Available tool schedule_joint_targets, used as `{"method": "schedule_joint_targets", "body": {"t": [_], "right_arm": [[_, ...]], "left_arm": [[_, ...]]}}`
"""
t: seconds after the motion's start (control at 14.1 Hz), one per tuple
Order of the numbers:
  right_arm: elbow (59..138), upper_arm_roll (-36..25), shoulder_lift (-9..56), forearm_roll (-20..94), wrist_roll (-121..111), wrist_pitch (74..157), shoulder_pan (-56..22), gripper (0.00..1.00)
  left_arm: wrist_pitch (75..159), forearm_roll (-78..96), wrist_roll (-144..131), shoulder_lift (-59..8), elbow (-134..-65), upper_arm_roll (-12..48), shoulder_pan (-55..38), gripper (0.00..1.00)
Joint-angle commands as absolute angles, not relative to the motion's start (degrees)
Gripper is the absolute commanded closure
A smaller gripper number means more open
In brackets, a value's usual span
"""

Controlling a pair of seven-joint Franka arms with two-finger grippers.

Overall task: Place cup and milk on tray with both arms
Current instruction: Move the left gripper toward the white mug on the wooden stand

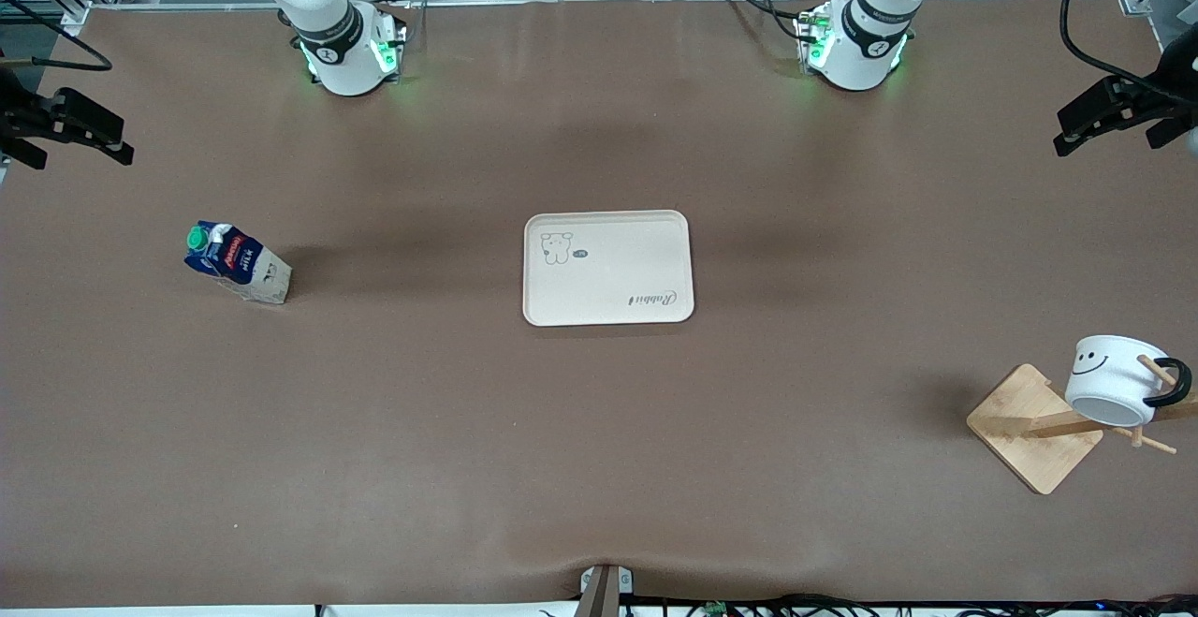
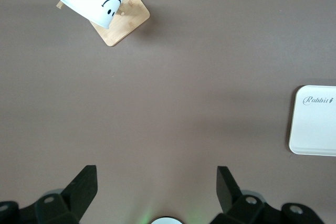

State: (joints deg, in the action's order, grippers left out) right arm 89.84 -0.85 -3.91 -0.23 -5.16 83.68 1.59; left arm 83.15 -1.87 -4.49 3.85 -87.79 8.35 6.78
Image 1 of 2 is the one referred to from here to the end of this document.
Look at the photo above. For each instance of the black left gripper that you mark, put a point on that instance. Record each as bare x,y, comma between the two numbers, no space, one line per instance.
1163,96

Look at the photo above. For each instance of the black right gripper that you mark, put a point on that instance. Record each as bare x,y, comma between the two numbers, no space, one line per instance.
21,117

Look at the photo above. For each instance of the blue milk carton green cap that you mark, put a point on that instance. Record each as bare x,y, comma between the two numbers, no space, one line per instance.
239,266

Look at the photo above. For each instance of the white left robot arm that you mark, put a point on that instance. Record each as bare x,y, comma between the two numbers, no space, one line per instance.
856,60

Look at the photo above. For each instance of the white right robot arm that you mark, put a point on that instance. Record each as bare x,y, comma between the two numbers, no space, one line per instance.
342,65

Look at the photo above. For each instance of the cream tray with dog print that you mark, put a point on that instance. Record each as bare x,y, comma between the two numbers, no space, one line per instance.
608,271

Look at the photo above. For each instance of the wooden mug stand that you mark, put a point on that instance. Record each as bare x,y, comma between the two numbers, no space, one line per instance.
1034,434

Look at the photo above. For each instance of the metal table edge bracket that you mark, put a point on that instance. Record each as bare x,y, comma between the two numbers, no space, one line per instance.
605,589

